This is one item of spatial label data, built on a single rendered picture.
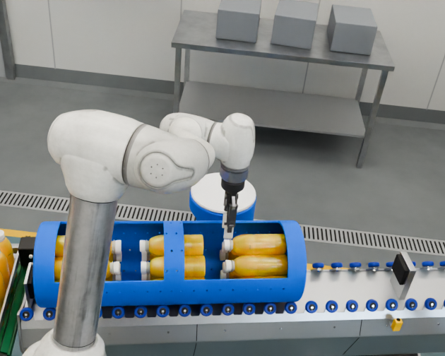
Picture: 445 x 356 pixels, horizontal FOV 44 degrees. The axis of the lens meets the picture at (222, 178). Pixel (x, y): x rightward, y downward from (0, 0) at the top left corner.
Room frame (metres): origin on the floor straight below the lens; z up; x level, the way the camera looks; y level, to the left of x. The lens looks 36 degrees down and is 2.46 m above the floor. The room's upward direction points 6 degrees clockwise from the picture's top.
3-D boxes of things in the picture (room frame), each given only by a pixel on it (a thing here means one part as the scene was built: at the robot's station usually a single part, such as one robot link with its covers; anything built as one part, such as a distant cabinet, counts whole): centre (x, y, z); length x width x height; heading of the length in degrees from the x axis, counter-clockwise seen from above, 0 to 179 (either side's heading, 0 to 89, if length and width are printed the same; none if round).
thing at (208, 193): (1.87, -0.01, 1.03); 0.28 x 0.28 x 0.01
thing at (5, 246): (1.40, 0.76, 1.00); 0.07 x 0.07 x 0.19
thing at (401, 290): (1.50, -0.70, 1.00); 0.10 x 0.04 x 0.15; 9
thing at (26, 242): (1.48, 0.69, 0.95); 0.10 x 0.07 x 0.10; 9
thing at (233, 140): (1.41, -0.02, 1.59); 0.13 x 0.11 x 0.16; 74
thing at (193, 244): (1.38, 0.14, 1.16); 0.19 x 0.07 x 0.07; 99
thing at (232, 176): (1.41, -0.03, 1.48); 0.09 x 0.09 x 0.06
